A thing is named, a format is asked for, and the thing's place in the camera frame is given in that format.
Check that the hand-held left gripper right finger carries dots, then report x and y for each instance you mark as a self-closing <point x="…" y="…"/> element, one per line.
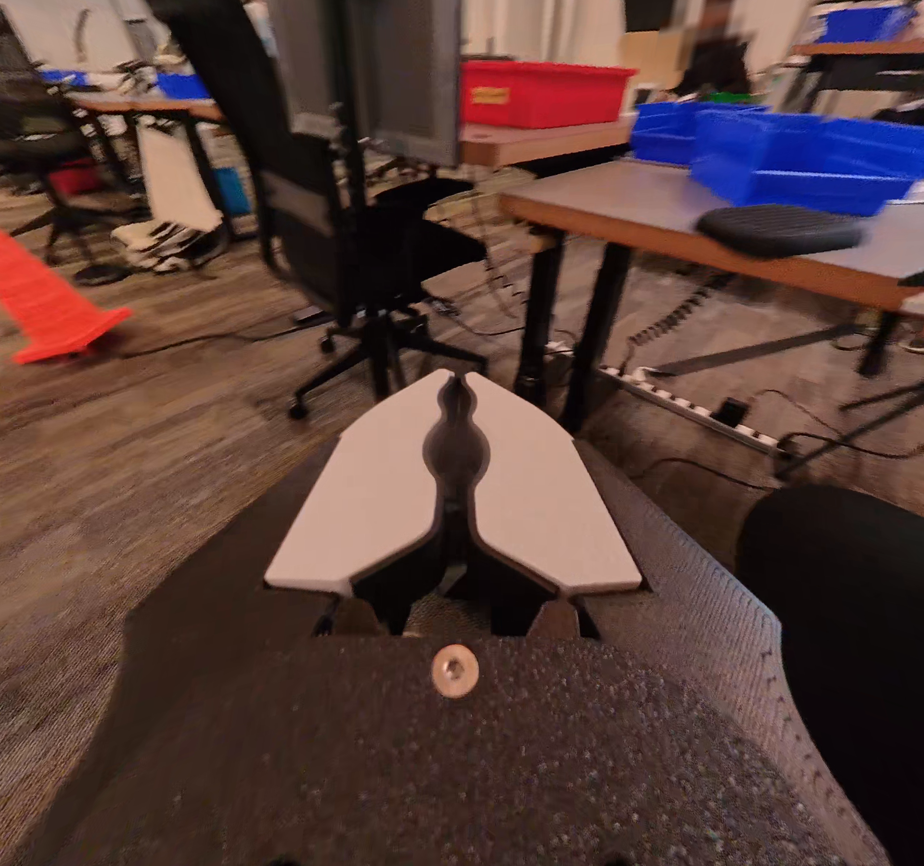
<point x="556" y="498"/>

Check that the small blue bin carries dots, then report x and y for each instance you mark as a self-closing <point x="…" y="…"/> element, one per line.
<point x="181" y="84"/>

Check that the black mesh office chair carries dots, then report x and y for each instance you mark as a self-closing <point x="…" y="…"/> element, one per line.
<point x="51" y="130"/>

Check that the wooden side desk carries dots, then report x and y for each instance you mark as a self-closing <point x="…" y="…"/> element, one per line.
<point x="542" y="142"/>

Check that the black swivel office chair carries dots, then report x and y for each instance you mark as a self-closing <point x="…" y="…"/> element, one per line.
<point x="311" y="217"/>

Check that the long grey power strip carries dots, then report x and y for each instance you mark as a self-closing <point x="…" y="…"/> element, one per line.
<point x="693" y="407"/>

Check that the orange traffic cone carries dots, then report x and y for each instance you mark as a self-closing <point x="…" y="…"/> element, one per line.
<point x="51" y="303"/>

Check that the black table leg frame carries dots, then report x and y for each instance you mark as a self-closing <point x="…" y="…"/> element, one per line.
<point x="556" y="318"/>

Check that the blue plastic bin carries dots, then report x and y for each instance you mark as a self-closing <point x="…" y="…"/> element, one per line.
<point x="866" y="22"/>
<point x="679" y="130"/>
<point x="809" y="159"/>

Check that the black textured pad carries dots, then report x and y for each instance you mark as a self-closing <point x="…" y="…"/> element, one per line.
<point x="780" y="228"/>

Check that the red plastic bin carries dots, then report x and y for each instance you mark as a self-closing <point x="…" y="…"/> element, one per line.
<point x="542" y="91"/>

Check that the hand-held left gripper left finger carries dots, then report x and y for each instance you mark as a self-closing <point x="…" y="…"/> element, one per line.
<point x="368" y="498"/>

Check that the person's black trouser leg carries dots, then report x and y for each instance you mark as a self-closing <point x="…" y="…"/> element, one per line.
<point x="852" y="664"/>

